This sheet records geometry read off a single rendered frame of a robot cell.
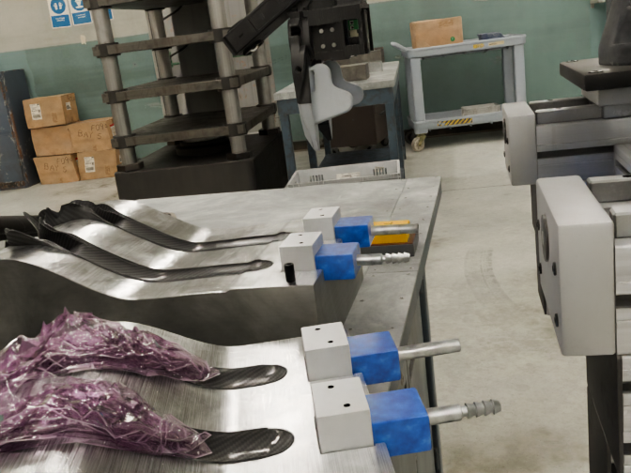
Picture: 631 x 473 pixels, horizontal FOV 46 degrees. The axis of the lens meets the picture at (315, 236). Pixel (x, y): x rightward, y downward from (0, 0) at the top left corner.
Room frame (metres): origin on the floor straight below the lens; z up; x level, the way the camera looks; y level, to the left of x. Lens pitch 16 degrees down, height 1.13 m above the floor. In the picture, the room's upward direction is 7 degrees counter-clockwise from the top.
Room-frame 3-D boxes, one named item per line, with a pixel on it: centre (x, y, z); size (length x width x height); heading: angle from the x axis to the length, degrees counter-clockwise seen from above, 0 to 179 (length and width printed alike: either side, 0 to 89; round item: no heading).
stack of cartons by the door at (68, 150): (7.32, 2.19, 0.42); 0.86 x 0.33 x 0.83; 81
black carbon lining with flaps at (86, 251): (0.85, 0.21, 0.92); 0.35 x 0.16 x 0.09; 76
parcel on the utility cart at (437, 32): (6.59, -1.26, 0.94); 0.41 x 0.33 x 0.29; 88
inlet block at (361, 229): (0.85, -0.06, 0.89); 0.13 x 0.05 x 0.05; 76
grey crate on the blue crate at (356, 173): (4.01, -0.21, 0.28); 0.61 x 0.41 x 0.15; 81
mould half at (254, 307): (0.87, 0.22, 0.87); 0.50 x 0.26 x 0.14; 76
